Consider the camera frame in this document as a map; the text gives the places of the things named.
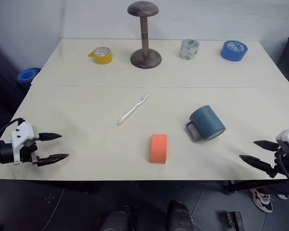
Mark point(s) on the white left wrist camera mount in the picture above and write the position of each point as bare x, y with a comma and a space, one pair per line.
20, 136

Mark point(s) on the yellow tape roll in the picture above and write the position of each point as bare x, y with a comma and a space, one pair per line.
102, 55

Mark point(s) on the blue rolled mat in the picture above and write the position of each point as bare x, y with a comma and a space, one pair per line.
26, 75

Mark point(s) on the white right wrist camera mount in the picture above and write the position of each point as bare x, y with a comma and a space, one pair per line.
288, 142

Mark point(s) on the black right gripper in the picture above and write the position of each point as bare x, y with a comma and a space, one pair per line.
281, 161

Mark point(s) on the blue tape roll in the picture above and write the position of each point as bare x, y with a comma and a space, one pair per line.
233, 51

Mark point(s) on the white toothbrush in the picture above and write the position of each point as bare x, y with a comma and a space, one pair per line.
134, 109

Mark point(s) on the dark wooden hat stand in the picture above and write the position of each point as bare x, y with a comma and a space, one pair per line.
144, 36

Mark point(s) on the white and navy sneaker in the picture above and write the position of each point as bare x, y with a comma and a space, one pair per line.
262, 198

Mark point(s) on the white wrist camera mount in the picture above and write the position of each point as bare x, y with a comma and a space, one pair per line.
20, 136
288, 142

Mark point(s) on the orange soap bar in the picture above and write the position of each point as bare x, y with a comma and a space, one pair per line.
159, 148

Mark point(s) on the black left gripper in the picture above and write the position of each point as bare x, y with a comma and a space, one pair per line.
29, 152

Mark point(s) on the black box on floor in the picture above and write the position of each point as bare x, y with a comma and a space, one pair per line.
234, 220

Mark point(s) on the dark teal plastic mug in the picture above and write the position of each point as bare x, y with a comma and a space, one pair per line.
207, 122

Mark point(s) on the clear tape roll green print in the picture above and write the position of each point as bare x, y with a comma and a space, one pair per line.
189, 49

